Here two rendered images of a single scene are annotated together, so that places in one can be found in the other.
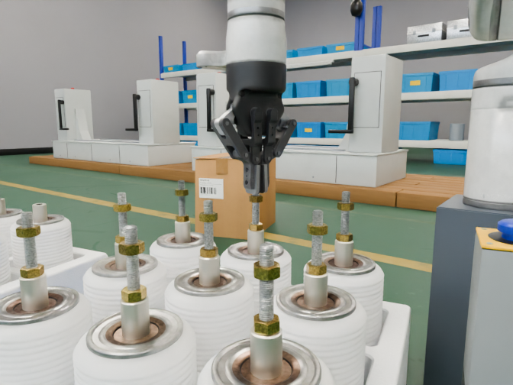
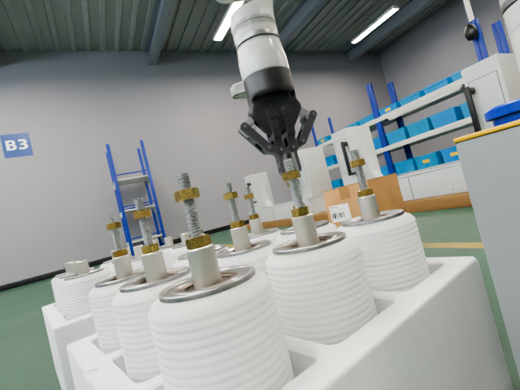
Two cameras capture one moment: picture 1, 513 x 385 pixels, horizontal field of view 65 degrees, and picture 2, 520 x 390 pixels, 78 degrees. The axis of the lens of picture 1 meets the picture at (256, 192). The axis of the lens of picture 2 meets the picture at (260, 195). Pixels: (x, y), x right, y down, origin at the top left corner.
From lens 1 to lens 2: 0.21 m
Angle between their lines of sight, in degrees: 29
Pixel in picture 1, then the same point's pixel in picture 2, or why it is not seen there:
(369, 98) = (491, 100)
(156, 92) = (306, 158)
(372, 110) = not seen: hidden behind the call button
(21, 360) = (105, 309)
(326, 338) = (298, 266)
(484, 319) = (488, 225)
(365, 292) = (385, 238)
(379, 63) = (491, 63)
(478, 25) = not seen: outside the picture
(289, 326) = (271, 263)
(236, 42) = (241, 66)
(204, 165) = (330, 195)
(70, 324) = not seen: hidden behind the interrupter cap
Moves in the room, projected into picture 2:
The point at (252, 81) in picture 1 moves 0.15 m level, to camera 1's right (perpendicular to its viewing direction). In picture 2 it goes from (257, 88) to (360, 42)
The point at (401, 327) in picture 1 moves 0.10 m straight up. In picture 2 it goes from (449, 273) to (425, 184)
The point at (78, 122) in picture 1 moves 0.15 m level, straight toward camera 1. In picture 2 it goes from (261, 195) to (261, 195)
